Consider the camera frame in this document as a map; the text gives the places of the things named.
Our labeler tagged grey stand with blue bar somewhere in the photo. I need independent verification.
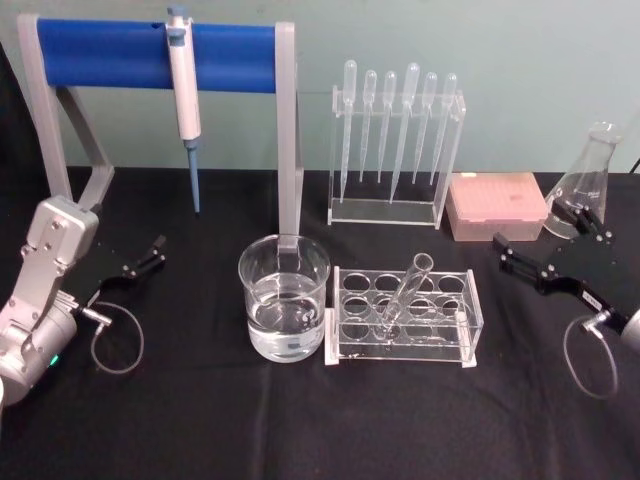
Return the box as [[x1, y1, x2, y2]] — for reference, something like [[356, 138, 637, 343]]
[[16, 13, 305, 271]]

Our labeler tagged glass beaker with water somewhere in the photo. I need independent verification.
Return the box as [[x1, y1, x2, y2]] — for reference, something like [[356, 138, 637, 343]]
[[237, 233, 332, 364]]

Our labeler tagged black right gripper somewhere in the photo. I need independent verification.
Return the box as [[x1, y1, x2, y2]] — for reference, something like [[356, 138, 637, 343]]
[[492, 201, 632, 327]]

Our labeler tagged glass test tube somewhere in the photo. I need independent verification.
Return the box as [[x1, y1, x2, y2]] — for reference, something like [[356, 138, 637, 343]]
[[380, 252, 434, 342]]

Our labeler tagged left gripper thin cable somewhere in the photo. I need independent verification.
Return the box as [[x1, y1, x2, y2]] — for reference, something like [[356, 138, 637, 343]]
[[79, 301, 147, 374]]

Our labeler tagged black table cloth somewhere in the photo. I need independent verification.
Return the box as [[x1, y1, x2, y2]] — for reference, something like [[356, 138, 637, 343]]
[[0, 164, 640, 480]]

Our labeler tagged clear acrylic pipette rack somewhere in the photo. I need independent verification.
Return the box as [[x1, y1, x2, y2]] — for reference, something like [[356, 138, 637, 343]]
[[327, 84, 469, 231]]

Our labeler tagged right gripper thin cable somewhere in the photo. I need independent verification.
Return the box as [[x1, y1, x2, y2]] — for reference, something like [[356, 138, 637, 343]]
[[561, 308, 622, 401]]

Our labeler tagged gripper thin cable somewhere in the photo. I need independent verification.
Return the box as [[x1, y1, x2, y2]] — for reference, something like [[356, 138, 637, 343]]
[[79, 301, 147, 374], [561, 308, 622, 401]]

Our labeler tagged white and blue micropipette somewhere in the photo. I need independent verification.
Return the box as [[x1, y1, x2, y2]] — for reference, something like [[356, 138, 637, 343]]
[[166, 4, 204, 216]]

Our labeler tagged pink pipette tip box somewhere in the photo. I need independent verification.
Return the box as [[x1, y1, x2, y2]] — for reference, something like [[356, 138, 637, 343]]
[[446, 172, 547, 244]]

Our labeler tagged clear plastic transfer pipette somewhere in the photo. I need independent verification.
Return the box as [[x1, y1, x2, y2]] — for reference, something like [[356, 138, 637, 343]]
[[375, 69, 399, 185], [410, 71, 439, 186], [357, 68, 379, 184], [429, 72, 459, 187], [388, 61, 421, 206], [335, 58, 359, 205]]

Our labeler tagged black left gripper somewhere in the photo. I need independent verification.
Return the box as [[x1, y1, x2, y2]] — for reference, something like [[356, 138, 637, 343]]
[[63, 234, 169, 306]]

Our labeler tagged clear acrylic test tube rack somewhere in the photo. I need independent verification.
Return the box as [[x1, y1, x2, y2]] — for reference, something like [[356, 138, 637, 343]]
[[323, 266, 485, 370]]

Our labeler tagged glass conical flask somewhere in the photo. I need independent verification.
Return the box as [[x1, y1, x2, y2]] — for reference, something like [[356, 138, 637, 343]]
[[543, 121, 626, 239]]

